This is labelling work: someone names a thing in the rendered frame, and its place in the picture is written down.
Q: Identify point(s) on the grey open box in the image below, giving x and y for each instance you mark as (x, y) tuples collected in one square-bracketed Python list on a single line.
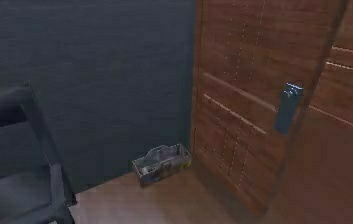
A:
[(160, 164)]

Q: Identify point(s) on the brown wooden room door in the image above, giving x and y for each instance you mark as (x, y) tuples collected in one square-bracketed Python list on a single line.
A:
[(244, 100)]

